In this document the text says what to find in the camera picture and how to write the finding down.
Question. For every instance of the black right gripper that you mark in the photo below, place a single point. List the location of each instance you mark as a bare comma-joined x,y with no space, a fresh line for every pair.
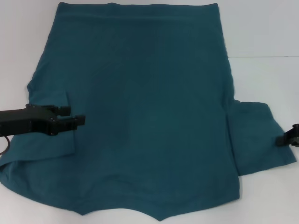
295,137

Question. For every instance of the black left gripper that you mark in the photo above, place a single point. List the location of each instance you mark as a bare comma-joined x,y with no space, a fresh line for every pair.
21,121

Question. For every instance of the teal blue t-shirt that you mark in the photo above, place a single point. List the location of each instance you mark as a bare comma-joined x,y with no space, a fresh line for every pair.
151,105

